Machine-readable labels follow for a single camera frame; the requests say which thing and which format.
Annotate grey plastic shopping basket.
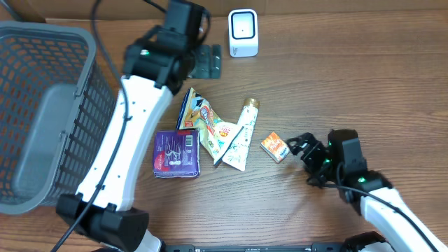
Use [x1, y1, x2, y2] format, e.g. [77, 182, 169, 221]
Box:
[1, 21, 116, 215]

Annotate white barcode scanner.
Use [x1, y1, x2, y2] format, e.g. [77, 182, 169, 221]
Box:
[228, 8, 259, 57]

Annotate yellow snack bag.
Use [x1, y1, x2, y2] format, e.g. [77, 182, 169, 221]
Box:
[176, 87, 244, 166]

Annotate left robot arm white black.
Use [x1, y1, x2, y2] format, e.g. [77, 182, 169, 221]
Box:
[56, 1, 211, 251]

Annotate small orange packet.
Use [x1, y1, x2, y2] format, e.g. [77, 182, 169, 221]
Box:
[260, 132, 290, 163]

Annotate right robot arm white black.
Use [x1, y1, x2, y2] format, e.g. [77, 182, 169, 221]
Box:
[286, 129, 447, 251]

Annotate white tube with gold cap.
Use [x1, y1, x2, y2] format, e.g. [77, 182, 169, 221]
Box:
[223, 98, 260, 172]

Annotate black rail at table edge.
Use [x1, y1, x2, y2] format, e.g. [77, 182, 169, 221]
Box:
[162, 242, 342, 252]

